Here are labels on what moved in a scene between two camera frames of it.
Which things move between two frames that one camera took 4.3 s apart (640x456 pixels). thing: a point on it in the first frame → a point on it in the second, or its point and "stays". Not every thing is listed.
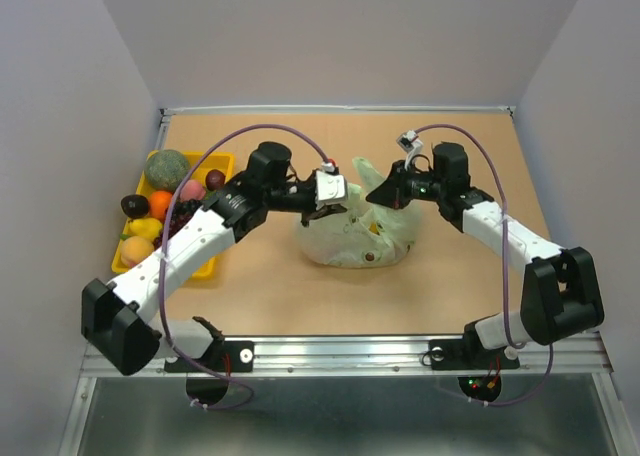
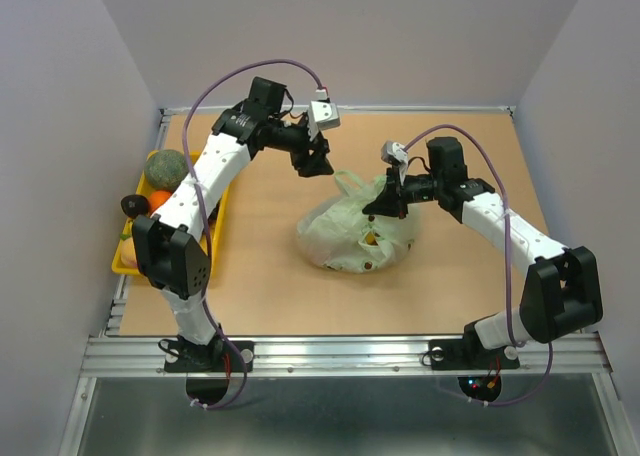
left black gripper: (315, 212) → (315, 164)
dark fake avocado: (134, 205) stays
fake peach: (134, 249) stays
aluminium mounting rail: (393, 356) stays
